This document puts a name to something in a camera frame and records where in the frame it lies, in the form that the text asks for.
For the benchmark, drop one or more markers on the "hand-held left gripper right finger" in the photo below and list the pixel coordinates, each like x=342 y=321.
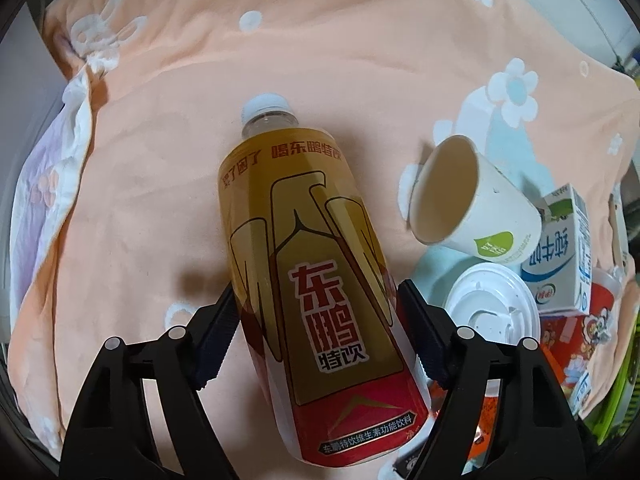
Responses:
x=421 y=332

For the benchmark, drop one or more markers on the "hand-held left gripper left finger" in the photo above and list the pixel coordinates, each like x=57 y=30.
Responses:
x=220 y=342

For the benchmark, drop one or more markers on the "yellow drink bottle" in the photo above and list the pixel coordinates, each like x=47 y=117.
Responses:
x=300 y=240

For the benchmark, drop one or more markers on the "white paper cup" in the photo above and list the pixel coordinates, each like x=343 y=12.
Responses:
x=495 y=210

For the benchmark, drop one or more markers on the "white blue milk carton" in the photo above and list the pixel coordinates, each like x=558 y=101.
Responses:
x=555 y=260

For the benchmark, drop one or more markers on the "white plastic cup lid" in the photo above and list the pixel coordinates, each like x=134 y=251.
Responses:
x=490 y=310

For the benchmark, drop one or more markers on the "orange snack packet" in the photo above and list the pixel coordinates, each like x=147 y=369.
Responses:
x=490 y=412

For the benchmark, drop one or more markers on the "red printed paper cup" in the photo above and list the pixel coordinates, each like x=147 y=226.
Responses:
x=575 y=340

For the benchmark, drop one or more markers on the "orange floral blanket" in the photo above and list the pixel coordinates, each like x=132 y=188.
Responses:
x=150 y=185

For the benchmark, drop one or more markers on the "green plastic object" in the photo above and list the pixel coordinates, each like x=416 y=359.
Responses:
x=617 y=400

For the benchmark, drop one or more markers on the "white lilac cloth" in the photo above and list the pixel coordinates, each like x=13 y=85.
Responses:
x=45 y=185

